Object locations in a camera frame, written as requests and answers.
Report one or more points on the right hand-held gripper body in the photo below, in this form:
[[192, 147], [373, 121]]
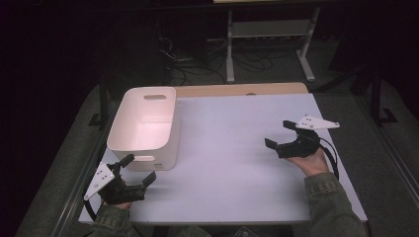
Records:
[[301, 148]]

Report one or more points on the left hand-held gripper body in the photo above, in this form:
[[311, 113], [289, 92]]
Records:
[[122, 195]]

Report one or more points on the white plastic basket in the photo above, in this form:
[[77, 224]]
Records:
[[145, 131]]

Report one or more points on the person's left hand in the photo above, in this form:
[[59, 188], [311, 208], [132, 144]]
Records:
[[121, 206]]

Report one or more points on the person's right hand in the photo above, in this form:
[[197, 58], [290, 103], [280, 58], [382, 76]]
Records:
[[313, 164]]

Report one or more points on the white board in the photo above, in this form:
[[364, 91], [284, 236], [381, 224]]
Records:
[[230, 148]]

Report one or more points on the black stand leg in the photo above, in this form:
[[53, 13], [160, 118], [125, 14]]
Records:
[[376, 95], [103, 98]]

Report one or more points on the wooden table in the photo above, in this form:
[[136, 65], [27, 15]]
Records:
[[230, 89]]

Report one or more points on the metal frame rail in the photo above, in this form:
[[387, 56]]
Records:
[[74, 194], [395, 164]]

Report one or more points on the white metal desk frame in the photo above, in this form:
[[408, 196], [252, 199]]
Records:
[[270, 29]]

